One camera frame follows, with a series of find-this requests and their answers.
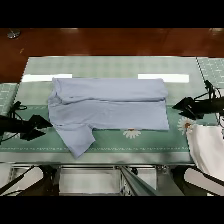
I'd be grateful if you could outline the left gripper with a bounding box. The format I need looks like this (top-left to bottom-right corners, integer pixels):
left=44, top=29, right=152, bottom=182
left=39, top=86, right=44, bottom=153
left=13, top=114, right=54, bottom=141

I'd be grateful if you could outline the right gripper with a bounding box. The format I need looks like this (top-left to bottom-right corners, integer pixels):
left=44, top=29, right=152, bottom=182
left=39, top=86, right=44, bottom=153
left=171, top=96, right=216, bottom=121

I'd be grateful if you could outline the light blue T-shirt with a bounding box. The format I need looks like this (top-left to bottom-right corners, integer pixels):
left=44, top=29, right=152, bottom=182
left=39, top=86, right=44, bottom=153
left=47, top=76, right=171, bottom=160

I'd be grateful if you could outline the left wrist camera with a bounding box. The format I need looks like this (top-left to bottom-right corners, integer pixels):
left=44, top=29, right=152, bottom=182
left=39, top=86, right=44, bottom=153
left=9, top=100, right=28, bottom=118

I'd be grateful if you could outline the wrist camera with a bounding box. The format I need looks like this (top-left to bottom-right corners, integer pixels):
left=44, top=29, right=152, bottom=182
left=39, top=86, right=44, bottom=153
left=9, top=100, right=28, bottom=118
left=203, top=79, right=221, bottom=101

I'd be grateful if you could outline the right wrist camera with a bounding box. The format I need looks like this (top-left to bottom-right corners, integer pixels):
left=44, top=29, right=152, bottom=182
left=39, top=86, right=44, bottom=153
left=203, top=79, right=221, bottom=101

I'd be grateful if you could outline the silver frame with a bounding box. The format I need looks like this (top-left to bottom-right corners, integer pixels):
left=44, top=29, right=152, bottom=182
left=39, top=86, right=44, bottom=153
left=0, top=162, right=198, bottom=197

